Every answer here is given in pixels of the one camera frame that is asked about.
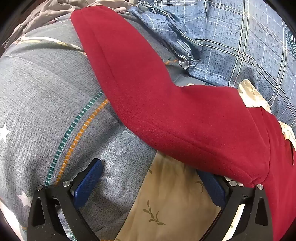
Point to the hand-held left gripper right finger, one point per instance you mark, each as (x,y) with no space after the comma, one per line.
(214,187)

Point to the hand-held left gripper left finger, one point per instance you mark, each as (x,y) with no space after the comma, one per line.
(89,180)

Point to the red garment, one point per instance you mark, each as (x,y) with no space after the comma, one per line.
(161,104)

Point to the cream leaf-print bed sheet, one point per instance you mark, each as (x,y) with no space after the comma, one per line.
(166,197)

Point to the grey star-print duvet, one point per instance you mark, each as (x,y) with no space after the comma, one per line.
(46,104)

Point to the blue plaid quilt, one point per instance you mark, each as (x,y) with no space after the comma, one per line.
(231,46)

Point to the pale grey crumpled cloth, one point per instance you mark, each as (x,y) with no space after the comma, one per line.
(34,18)

